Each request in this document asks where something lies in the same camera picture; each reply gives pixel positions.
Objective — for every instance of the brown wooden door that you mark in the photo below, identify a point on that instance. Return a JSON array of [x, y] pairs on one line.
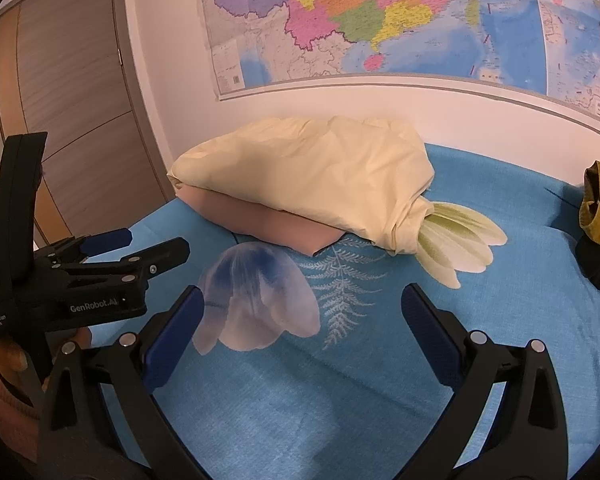
[[67, 69]]

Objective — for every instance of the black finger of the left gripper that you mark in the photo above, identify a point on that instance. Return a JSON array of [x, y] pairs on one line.
[[149, 262], [78, 249]]

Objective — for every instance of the pink folded garment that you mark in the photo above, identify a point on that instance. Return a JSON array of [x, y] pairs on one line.
[[269, 225]]

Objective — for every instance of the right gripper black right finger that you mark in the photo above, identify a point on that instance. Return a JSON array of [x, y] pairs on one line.
[[505, 418]]

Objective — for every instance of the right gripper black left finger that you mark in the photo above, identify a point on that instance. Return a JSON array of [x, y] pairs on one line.
[[100, 418]]

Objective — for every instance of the blue floral bed sheet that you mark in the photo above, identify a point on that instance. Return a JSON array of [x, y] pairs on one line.
[[309, 371]]

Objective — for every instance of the person's left hand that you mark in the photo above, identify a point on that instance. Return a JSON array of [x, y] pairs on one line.
[[13, 359]]

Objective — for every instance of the colourful wall map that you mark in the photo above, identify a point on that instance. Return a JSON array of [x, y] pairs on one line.
[[540, 52]]

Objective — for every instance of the black folded garment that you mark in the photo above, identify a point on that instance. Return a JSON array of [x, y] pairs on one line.
[[587, 253]]

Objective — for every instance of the cream beige jacket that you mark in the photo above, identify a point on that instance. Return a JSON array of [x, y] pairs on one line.
[[366, 177]]

